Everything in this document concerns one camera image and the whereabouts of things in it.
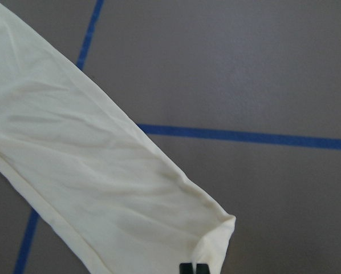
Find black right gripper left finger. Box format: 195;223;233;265
179;264;193;274

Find brown table cover mat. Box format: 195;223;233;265
3;1;341;273

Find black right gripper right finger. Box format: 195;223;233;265
196;264;209;274

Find cream long-sleeve printed shirt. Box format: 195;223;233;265
0;3;236;273

